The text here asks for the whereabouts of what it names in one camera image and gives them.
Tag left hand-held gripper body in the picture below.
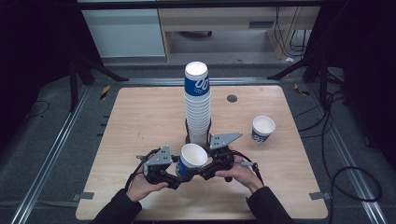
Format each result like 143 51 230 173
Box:
142 145 174 185

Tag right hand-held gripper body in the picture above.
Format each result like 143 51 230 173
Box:
208 132 244 172

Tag white and blue paper cup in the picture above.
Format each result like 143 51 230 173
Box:
250 115 276 145
175 143 209 183

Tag black cup holder stand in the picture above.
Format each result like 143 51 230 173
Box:
184 118 215 147

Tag stack of white paper cups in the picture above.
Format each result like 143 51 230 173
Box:
183 61 212 147

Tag person's right hand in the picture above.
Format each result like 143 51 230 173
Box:
214 154 264 194

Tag person's left hand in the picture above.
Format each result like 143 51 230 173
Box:
125 173 169 203

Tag yellow and black floor tape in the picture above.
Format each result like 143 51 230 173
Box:
99 84 112 101
293 82 311 97

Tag black stand legs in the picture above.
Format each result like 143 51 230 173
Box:
67 52 131 114
266 55 344 110

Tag white cabinet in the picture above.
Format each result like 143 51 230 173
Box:
80 8 166 59

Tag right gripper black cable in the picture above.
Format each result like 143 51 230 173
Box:
230 149 266 189

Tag metal floor rail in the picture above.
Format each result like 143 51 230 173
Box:
307 86 389 224
122 77 273 87
9 85 92 224

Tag grey table bracket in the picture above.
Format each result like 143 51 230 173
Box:
71 191 95 203
308 191 333 202

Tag black floor cable bundle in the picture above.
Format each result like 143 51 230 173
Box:
292 89 348 142

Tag thin black floor cable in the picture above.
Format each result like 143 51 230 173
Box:
27 99 51 119

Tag hanging black cables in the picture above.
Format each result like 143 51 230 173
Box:
274 7 312 59

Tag looped black floor cable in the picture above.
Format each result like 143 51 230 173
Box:
327 165 384 224

